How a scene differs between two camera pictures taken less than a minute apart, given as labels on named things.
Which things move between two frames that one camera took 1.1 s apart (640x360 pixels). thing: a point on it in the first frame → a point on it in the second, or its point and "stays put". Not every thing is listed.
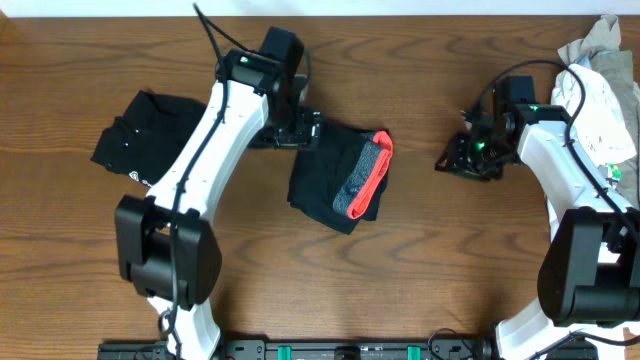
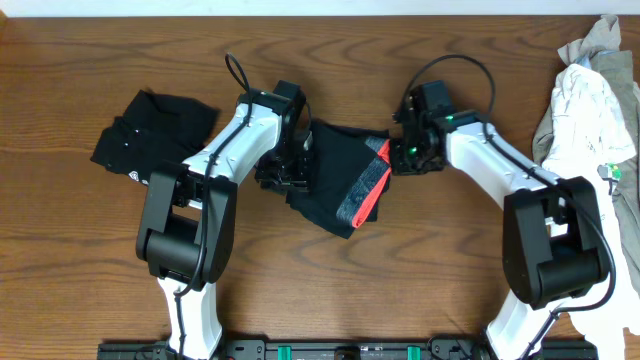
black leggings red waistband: [338, 178] stays put
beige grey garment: [599, 46] stays put
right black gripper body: [480, 157] → [412, 158]
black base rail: [348, 349] stays put
